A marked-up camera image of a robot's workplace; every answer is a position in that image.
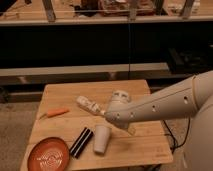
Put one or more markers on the yellowish pusher tip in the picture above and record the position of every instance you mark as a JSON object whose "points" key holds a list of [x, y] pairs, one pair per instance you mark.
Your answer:
{"points": [[131, 130]]}

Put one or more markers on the white paper cup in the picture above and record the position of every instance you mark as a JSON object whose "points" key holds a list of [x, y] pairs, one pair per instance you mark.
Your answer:
{"points": [[101, 138]]}

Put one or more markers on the black striped eraser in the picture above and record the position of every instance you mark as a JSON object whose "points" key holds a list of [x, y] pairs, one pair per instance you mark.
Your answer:
{"points": [[81, 142]]}

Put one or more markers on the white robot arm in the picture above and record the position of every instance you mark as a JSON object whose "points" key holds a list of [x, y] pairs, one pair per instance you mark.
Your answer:
{"points": [[192, 97]]}

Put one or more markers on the white tube bottle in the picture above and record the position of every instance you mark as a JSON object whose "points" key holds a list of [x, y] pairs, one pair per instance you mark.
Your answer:
{"points": [[90, 106]]}

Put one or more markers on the orange carrot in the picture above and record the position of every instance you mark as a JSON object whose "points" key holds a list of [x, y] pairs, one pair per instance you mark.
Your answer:
{"points": [[54, 112]]}

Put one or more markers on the orange ridged plate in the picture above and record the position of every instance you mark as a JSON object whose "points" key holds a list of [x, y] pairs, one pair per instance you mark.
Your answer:
{"points": [[50, 154]]}

